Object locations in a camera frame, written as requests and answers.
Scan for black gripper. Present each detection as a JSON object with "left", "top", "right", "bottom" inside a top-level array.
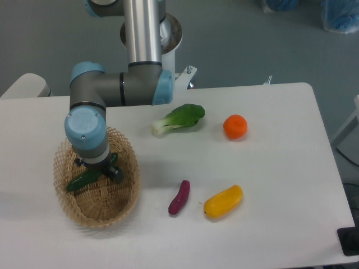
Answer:
[{"left": 74, "top": 155, "right": 124, "bottom": 184}]

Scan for dark green cucumber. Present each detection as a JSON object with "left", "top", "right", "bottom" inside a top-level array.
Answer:
[{"left": 66, "top": 152, "right": 118, "bottom": 192}]

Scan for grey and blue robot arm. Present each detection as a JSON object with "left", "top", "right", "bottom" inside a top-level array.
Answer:
[{"left": 65, "top": 1, "right": 174, "bottom": 183}]

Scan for woven wicker basket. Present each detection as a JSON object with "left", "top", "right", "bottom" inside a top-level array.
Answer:
[{"left": 54, "top": 127, "right": 140, "bottom": 228}]

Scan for purple sweet potato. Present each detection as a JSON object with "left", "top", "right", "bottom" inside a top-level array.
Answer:
[{"left": 168, "top": 180, "right": 191, "bottom": 215}]

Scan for green bok choy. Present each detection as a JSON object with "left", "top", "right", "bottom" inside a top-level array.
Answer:
[{"left": 151, "top": 104, "right": 206, "bottom": 136}]

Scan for yellow bell pepper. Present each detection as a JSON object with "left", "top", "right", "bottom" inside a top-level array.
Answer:
[{"left": 203, "top": 185, "right": 243, "bottom": 219}]

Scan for white chair backrest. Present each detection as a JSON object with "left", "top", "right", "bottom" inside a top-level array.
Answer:
[{"left": 1, "top": 73, "right": 53, "bottom": 100}]

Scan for orange tangerine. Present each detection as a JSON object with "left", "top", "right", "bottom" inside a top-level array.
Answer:
[{"left": 223, "top": 114, "right": 248, "bottom": 140}]

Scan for blue plastic bag left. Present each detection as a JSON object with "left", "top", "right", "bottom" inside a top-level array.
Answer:
[{"left": 261, "top": 0, "right": 300, "bottom": 13}]

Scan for blue plastic bag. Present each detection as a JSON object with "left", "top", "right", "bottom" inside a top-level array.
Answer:
[
  {"left": 321, "top": 0, "right": 358, "bottom": 34},
  {"left": 261, "top": 0, "right": 300, "bottom": 13}
]

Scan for black device at table edge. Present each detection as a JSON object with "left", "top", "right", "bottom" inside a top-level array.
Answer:
[{"left": 337, "top": 227, "right": 358, "bottom": 256}]

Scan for blue plastic bag right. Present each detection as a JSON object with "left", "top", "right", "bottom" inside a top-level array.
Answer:
[{"left": 321, "top": 0, "right": 358, "bottom": 34}]

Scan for white furniture frame right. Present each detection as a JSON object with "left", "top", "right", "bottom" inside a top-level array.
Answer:
[{"left": 330, "top": 95, "right": 358, "bottom": 147}]

